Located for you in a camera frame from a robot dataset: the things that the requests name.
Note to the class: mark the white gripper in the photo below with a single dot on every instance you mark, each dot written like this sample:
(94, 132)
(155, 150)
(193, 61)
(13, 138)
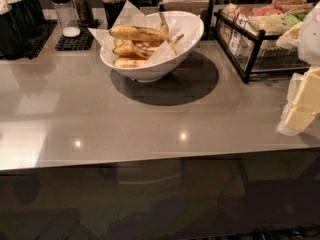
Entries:
(310, 39)

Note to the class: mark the yellow spotted banana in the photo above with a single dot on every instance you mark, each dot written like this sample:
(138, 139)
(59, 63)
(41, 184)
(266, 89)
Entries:
(138, 33)

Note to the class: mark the white ceramic bowl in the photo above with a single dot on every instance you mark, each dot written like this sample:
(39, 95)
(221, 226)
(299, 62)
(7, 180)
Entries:
(156, 69)

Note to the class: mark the curved banana with stem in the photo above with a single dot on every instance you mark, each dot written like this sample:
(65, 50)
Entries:
(145, 49)

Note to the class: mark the middle left banana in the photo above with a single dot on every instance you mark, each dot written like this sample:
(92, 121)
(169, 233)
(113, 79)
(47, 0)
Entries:
(124, 50)

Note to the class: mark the bottom front banana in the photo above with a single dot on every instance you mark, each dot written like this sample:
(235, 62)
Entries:
(126, 62)

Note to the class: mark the green tea packets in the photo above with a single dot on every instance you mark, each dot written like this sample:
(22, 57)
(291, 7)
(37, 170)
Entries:
(295, 18)

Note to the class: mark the pink sugar packets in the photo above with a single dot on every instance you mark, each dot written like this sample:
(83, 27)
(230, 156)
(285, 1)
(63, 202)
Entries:
(265, 11)

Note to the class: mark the black rubber mat small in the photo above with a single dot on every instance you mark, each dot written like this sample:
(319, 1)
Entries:
(75, 38)

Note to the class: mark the pepper shaker dark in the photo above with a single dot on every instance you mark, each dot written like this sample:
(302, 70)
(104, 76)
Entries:
(84, 12)

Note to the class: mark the salt shaker glass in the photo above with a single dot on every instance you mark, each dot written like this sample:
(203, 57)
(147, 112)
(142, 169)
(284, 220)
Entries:
(67, 18)

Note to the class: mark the black rubber mat large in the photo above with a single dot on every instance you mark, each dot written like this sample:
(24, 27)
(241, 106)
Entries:
(35, 44)

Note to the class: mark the black container with packets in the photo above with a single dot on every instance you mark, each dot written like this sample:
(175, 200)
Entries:
(29, 16)

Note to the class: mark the black front left container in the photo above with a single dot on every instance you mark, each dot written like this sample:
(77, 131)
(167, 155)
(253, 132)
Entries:
(12, 43)

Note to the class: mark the black wire condiment rack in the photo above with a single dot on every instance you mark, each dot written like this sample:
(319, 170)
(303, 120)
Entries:
(249, 53)

